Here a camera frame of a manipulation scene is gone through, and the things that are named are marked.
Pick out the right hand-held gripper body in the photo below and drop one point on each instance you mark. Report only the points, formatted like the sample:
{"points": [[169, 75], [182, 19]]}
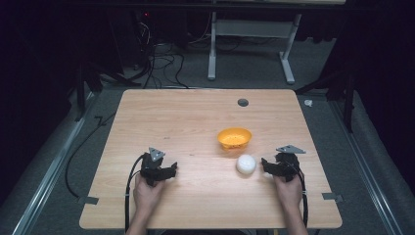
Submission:
{"points": [[287, 163]]}

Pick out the black stand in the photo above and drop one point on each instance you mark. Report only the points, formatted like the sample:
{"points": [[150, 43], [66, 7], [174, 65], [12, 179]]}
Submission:
{"points": [[339, 84], [93, 76]]}

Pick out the person's left hand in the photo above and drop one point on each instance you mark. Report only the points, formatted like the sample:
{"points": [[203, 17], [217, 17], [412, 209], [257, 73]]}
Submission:
{"points": [[147, 196]]}

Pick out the grey tape strip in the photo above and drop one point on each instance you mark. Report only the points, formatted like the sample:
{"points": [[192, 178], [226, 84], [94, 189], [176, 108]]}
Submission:
{"points": [[88, 200], [332, 197]]}

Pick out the small white crumpled scrap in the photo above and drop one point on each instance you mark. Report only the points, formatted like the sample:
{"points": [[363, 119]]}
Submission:
{"points": [[308, 103]]}

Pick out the person's right hand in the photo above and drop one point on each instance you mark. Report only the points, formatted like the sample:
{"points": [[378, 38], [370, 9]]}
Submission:
{"points": [[288, 194]]}

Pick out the aluminium floor rail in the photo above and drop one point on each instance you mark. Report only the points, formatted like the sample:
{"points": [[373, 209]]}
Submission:
{"points": [[365, 163], [49, 176]]}

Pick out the orange plastic bowl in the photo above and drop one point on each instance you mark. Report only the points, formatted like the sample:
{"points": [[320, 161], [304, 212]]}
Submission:
{"points": [[234, 138]]}

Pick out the white ball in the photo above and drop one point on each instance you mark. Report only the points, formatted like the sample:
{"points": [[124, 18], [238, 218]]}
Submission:
{"points": [[246, 164]]}

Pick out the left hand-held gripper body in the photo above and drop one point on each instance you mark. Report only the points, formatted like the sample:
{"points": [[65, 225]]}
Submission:
{"points": [[150, 168]]}

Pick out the white metal desk frame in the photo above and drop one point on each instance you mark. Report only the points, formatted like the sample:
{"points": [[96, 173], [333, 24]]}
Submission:
{"points": [[251, 28]]}

